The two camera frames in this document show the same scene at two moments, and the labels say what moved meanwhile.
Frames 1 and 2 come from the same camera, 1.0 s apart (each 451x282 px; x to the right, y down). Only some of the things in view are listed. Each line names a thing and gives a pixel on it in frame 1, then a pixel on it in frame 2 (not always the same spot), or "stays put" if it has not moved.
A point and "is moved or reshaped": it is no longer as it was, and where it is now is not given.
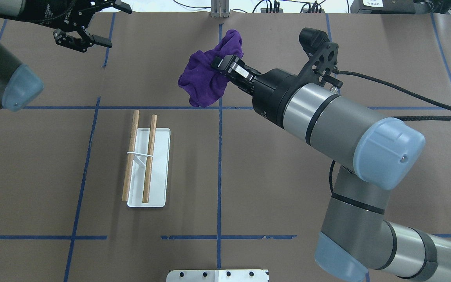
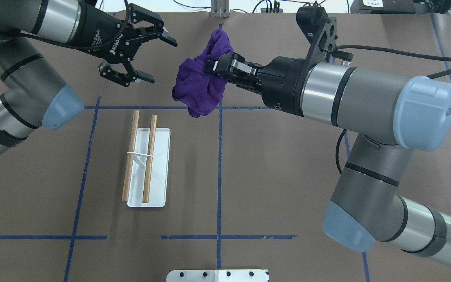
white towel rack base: [159, 177] stays put
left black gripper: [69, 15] → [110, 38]
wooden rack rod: [149, 159] stays put
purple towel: [203, 82] is moved or reshaped
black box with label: [383, 6] stays put
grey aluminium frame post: [219, 9] stays put
